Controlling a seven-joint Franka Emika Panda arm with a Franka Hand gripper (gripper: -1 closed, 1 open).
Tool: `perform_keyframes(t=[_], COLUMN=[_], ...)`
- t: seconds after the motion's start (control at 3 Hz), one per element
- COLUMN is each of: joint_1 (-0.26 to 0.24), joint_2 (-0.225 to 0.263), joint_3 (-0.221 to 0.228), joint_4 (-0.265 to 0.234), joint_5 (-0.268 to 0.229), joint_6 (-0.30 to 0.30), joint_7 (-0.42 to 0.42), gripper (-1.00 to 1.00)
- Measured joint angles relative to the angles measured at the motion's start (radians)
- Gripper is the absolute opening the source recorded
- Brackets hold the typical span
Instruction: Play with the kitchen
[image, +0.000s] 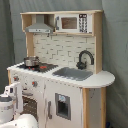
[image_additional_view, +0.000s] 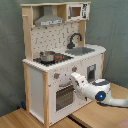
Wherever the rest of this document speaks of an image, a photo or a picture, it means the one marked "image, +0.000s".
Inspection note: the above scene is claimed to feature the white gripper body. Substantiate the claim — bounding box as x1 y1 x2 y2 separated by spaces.
3 82 23 116

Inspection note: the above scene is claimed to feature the small silver pot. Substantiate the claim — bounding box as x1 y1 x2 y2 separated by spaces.
24 56 39 67

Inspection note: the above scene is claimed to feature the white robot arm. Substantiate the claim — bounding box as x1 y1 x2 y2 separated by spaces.
0 82 38 128

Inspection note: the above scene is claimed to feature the white wooden toy kitchen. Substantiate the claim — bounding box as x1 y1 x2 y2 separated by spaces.
8 10 115 128

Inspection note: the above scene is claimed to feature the left red stove knob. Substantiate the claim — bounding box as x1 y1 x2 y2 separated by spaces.
13 76 19 81

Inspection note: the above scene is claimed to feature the red stove knob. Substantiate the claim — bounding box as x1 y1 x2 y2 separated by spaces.
13 76 19 81
32 81 38 87

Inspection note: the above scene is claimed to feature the oven door with window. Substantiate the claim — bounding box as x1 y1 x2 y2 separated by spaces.
22 95 38 118

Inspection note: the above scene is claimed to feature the right red stove knob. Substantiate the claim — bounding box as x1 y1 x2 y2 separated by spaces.
32 81 38 87

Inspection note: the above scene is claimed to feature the black stovetop with red burners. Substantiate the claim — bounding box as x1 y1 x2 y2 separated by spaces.
20 63 56 73

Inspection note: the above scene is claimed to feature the grey ice dispenser panel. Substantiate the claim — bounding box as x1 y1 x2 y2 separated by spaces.
55 93 71 120

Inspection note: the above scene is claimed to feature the grey sink basin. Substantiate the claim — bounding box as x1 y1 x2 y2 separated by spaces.
53 67 92 81

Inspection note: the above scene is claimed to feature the grey range hood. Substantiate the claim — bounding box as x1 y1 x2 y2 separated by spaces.
25 14 54 34

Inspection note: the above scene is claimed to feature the black curved faucet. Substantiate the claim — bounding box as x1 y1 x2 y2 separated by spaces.
76 50 94 70

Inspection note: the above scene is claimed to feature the white toy microwave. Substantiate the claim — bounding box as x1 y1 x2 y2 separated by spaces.
55 14 92 33

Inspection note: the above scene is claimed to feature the grey cabinet door handle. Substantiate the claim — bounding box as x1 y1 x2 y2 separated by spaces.
48 101 52 119

